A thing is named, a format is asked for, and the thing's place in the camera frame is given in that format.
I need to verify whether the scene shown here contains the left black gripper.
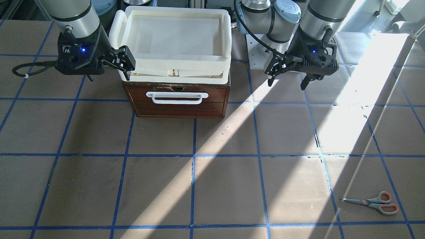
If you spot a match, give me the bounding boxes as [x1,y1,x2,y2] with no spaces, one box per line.
[264,26,339,91]

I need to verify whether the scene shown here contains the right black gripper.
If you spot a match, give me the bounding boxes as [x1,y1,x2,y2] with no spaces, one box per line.
[55,24,136,81]

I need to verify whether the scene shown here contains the grey orange scissors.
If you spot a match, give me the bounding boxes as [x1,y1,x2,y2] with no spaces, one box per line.
[339,192,399,216]

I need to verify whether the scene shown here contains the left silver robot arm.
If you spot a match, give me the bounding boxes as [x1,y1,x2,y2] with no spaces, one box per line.
[233,0,355,90]

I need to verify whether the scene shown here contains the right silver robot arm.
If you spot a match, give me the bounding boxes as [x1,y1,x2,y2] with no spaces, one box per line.
[41,0,136,81]

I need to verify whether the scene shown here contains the brown wooden drawer cabinet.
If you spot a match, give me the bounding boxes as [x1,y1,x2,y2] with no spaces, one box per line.
[122,78,231,119]

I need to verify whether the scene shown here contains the white plastic tray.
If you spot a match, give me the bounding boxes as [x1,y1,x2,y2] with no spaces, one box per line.
[108,6,232,85]

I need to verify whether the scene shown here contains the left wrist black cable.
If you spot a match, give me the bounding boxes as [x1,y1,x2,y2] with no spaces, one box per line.
[233,0,289,58]

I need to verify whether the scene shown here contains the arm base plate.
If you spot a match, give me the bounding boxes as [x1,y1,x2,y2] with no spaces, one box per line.
[245,34,290,70]

